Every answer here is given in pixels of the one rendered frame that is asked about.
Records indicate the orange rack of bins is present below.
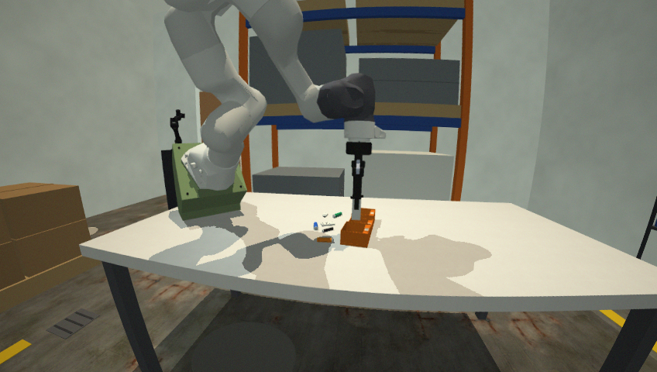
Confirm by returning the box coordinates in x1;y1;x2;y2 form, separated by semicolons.
340;208;376;248

